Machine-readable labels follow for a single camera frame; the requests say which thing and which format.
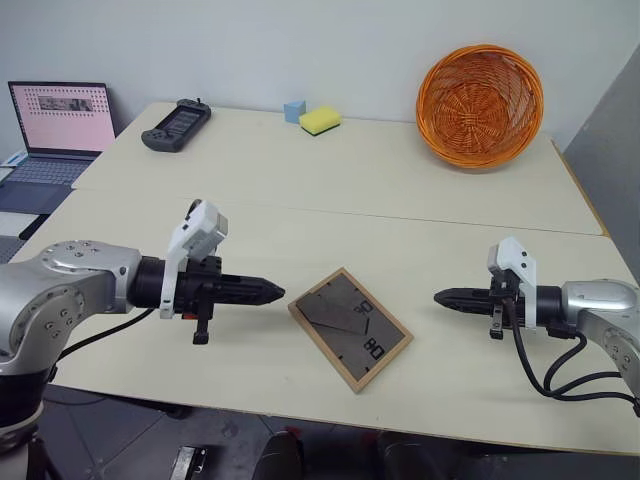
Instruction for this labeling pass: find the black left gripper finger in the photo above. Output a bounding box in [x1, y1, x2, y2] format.
[222, 273, 286, 293]
[222, 289, 286, 308]

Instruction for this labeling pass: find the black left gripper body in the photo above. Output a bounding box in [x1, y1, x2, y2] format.
[174, 254, 226, 347]

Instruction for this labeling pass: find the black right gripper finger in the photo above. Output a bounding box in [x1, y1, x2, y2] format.
[433, 299, 494, 317]
[432, 287, 494, 303]

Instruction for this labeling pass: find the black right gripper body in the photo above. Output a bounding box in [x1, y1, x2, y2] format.
[487, 268, 525, 341]

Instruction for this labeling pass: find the wooden framed grey board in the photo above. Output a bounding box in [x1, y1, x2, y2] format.
[287, 266, 415, 395]

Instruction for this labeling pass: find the open laptop with pink screen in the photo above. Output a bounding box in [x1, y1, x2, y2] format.
[0, 81, 118, 214]

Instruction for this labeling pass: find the black handheld controller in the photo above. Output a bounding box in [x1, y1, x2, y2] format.
[141, 97, 213, 155]

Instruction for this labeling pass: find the dark rounded shape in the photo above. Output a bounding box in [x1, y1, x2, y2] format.
[254, 431, 306, 480]
[375, 431, 454, 480]

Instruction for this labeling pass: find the light blue cube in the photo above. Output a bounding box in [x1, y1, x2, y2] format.
[283, 99, 308, 125]

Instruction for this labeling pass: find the yellow sponge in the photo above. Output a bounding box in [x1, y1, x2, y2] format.
[298, 104, 344, 138]

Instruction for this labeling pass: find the orange wicker basket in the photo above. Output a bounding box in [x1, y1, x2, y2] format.
[415, 44, 546, 174]

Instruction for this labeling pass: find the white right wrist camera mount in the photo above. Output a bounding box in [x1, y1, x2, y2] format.
[486, 236, 539, 330]

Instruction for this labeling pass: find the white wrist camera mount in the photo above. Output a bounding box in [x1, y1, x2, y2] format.
[158, 198, 232, 321]
[486, 236, 539, 330]

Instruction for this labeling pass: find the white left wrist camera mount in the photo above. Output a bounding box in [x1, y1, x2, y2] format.
[158, 198, 232, 321]

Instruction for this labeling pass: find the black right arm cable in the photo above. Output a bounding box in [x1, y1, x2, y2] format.
[508, 298, 640, 417]

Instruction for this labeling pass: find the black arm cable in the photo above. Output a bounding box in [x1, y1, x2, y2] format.
[49, 306, 157, 374]
[508, 298, 640, 417]

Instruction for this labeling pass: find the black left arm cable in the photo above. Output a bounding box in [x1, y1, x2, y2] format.
[49, 306, 157, 374]

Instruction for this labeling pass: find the metal bracket under table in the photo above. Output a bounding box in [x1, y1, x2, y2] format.
[171, 444, 212, 480]

